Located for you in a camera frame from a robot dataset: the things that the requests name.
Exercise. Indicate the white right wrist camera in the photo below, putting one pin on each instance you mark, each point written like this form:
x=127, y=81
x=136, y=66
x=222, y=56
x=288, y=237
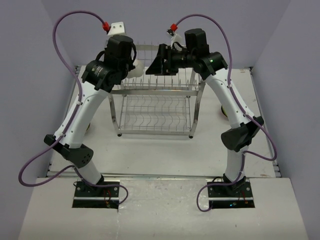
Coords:
x=175, y=37

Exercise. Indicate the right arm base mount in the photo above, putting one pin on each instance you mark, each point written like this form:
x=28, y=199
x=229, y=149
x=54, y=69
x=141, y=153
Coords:
x=225, y=197

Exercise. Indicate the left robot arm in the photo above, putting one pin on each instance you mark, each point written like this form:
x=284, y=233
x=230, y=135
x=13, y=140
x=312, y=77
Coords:
x=97, y=81

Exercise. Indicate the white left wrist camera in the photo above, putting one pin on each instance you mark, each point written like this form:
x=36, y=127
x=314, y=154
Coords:
x=117, y=28

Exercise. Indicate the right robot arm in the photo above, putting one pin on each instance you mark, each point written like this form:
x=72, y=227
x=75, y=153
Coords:
x=243, y=123

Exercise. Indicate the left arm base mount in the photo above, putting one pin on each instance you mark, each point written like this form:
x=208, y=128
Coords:
x=89, y=197

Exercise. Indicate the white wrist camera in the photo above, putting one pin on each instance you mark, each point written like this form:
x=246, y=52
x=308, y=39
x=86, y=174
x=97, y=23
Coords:
x=117, y=28
x=175, y=37

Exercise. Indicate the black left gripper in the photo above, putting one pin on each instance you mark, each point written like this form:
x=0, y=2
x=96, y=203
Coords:
x=131, y=66

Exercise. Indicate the aluminium table rail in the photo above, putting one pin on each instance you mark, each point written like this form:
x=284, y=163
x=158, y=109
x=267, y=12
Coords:
x=156, y=176

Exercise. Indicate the stainless steel dish rack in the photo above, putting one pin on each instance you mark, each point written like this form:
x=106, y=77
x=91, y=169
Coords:
x=157, y=105

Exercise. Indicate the green square bowl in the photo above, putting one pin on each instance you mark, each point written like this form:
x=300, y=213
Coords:
x=223, y=112

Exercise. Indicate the white scalloped bowl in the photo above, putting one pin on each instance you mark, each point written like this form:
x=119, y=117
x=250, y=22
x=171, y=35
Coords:
x=138, y=70

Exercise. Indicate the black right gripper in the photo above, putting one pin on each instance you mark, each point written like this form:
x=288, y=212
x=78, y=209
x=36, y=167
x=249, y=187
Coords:
x=159, y=67

